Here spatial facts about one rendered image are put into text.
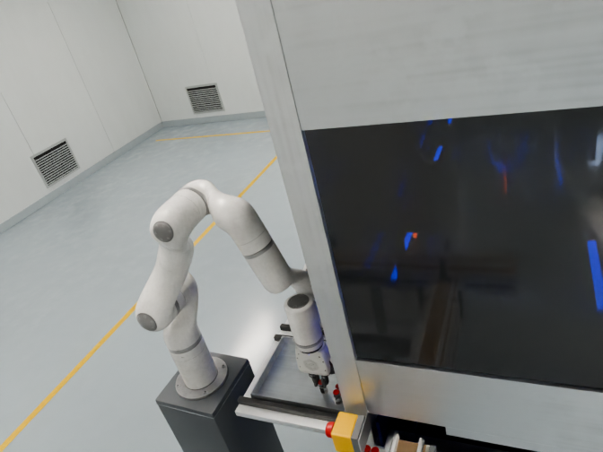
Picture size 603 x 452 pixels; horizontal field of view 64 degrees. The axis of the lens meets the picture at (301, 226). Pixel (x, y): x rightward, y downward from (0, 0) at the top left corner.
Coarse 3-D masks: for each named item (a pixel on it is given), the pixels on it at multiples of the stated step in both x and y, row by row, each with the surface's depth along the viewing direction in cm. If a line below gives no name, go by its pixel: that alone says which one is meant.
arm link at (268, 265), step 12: (264, 252) 125; (276, 252) 127; (252, 264) 126; (264, 264) 126; (276, 264) 127; (264, 276) 127; (276, 276) 127; (288, 276) 130; (300, 276) 134; (276, 288) 129; (300, 288) 141
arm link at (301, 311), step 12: (288, 300) 135; (300, 300) 134; (312, 300) 134; (288, 312) 133; (300, 312) 131; (312, 312) 134; (300, 324) 133; (312, 324) 135; (300, 336) 136; (312, 336) 136
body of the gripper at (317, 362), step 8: (296, 352) 143; (304, 352) 140; (312, 352) 139; (320, 352) 139; (328, 352) 143; (296, 360) 145; (304, 360) 143; (312, 360) 142; (320, 360) 141; (328, 360) 142; (304, 368) 145; (312, 368) 144; (320, 368) 142; (328, 368) 142
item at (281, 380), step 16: (288, 336) 173; (288, 352) 171; (272, 368) 167; (288, 368) 165; (256, 384) 157; (272, 384) 160; (288, 384) 159; (304, 384) 157; (272, 400) 152; (288, 400) 149; (304, 400) 152; (320, 400) 150
